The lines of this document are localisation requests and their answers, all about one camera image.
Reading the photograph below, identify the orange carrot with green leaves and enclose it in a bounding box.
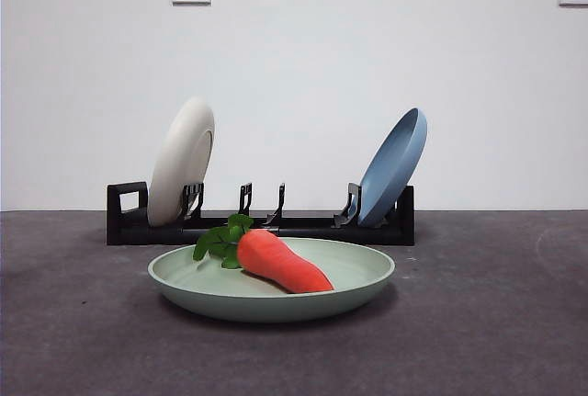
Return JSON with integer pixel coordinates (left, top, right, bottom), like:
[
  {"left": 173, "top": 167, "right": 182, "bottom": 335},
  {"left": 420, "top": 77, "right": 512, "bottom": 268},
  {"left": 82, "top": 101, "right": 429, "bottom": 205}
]
[{"left": 191, "top": 213, "right": 335, "bottom": 295}]

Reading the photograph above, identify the light green plate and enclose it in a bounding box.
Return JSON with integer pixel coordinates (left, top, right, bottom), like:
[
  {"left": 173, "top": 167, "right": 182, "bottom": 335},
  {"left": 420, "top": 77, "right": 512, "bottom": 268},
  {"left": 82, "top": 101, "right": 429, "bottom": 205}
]
[{"left": 146, "top": 236, "right": 396, "bottom": 323}]

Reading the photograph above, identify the blue plate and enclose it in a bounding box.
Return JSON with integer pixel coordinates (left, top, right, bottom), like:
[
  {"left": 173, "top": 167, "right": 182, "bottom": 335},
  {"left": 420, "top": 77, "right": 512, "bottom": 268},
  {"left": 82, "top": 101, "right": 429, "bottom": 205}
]
[{"left": 356, "top": 107, "right": 428, "bottom": 227}]

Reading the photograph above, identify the cream white plate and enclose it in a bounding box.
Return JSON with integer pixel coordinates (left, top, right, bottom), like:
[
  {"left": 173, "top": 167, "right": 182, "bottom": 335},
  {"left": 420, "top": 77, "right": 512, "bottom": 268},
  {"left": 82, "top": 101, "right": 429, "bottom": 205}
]
[{"left": 146, "top": 96, "right": 216, "bottom": 228}]

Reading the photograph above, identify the black plate rack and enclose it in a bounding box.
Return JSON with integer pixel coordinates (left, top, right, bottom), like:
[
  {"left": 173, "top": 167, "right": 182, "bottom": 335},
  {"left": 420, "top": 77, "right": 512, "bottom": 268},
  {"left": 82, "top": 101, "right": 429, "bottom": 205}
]
[{"left": 106, "top": 182, "right": 416, "bottom": 246}]

